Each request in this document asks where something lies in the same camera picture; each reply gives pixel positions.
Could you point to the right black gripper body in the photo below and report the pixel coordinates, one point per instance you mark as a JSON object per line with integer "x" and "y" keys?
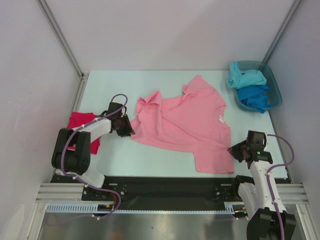
{"x": 238, "y": 152}

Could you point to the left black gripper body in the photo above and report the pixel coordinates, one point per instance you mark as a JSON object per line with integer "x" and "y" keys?
{"x": 118, "y": 118}

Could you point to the pink t shirt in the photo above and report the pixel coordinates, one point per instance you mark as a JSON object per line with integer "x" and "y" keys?
{"x": 192, "y": 122}

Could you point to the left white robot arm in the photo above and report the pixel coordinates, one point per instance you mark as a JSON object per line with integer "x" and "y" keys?
{"x": 77, "y": 142}

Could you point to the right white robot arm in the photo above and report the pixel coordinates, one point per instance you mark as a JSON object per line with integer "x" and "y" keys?
{"x": 265, "y": 211}

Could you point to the dark blue t shirt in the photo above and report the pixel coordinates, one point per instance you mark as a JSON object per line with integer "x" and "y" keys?
{"x": 254, "y": 97}

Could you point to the teal plastic bin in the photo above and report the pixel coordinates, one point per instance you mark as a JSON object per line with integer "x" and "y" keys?
{"x": 275, "y": 97}

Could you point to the light blue t shirt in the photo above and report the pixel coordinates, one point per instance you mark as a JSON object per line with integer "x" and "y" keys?
{"x": 238, "y": 79}

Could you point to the light blue slotted cable duct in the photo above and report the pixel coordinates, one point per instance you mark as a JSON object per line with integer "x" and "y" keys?
{"x": 142, "y": 207}

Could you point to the left aluminium frame post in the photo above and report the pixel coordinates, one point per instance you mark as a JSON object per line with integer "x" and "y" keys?
{"x": 56, "y": 29}

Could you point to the aluminium frame post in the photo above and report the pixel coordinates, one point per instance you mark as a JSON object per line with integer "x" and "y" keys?
{"x": 56, "y": 29}
{"x": 282, "y": 29}

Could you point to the right aluminium frame post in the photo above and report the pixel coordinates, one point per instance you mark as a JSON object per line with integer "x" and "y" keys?
{"x": 282, "y": 29}

